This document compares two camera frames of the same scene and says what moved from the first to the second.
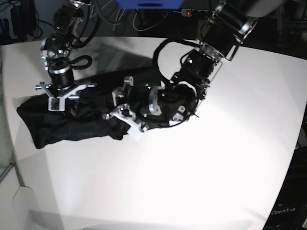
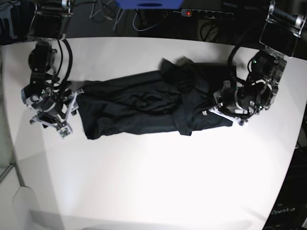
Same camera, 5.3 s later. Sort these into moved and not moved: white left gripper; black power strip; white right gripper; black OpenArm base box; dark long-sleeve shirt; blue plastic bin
Moved: dark long-sleeve shirt; white right gripper; white left gripper
Not moved: blue plastic bin; black OpenArm base box; black power strip
